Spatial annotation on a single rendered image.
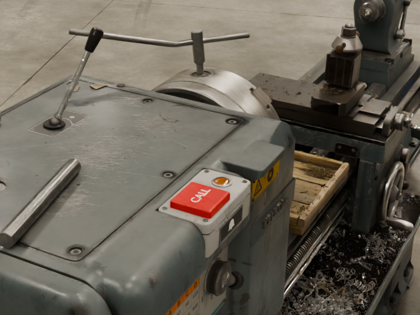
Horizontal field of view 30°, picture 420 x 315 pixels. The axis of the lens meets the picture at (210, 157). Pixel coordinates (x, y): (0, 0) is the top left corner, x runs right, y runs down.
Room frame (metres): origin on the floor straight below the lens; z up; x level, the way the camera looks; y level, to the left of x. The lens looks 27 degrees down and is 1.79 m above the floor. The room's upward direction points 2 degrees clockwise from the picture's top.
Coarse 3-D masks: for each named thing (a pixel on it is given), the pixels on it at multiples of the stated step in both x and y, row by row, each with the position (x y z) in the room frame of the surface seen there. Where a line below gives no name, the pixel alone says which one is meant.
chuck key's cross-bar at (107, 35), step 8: (72, 32) 1.36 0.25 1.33; (80, 32) 1.36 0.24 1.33; (88, 32) 1.37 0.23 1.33; (104, 32) 1.38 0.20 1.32; (240, 32) 1.42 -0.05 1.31; (248, 32) 1.42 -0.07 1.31; (120, 40) 1.38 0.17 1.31; (128, 40) 1.38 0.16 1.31; (136, 40) 1.38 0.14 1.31; (144, 40) 1.38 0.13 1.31; (152, 40) 1.39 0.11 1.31; (160, 40) 1.39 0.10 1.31; (184, 40) 1.40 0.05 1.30; (208, 40) 1.41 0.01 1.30; (216, 40) 1.41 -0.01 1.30; (224, 40) 1.41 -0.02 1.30
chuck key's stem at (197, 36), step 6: (192, 30) 1.41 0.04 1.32; (198, 30) 1.41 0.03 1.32; (192, 36) 1.40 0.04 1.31; (198, 36) 1.40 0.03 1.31; (198, 42) 1.40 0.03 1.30; (192, 48) 1.40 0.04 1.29; (198, 48) 1.40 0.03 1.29; (198, 54) 1.40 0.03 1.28; (198, 60) 1.40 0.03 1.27; (204, 60) 1.40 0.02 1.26; (198, 66) 1.40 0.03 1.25; (198, 72) 1.40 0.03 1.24
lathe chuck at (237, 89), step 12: (180, 72) 1.45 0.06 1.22; (192, 72) 1.42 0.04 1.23; (216, 72) 1.41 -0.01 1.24; (228, 72) 1.42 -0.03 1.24; (204, 84) 1.35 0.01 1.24; (216, 84) 1.36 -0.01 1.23; (228, 84) 1.37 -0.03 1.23; (240, 84) 1.38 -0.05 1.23; (228, 96) 1.33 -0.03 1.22; (240, 96) 1.35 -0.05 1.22; (252, 96) 1.37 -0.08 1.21; (252, 108) 1.33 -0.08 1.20; (264, 108) 1.36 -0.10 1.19
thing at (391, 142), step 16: (304, 128) 1.86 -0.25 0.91; (320, 128) 1.84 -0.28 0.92; (304, 144) 1.86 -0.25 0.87; (320, 144) 1.84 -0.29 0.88; (336, 144) 1.81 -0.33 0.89; (352, 144) 1.80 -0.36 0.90; (368, 144) 1.78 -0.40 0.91; (384, 144) 1.77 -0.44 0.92; (368, 160) 1.78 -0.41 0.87; (384, 160) 1.77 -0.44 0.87
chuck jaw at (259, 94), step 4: (260, 88) 1.44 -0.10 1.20; (252, 92) 1.39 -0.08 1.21; (256, 92) 1.39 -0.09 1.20; (260, 92) 1.43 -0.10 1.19; (264, 92) 1.43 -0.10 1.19; (256, 96) 1.38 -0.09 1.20; (260, 96) 1.39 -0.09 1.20; (264, 96) 1.42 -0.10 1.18; (260, 100) 1.38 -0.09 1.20; (264, 100) 1.39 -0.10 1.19; (268, 100) 1.42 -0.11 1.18; (264, 104) 1.38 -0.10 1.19
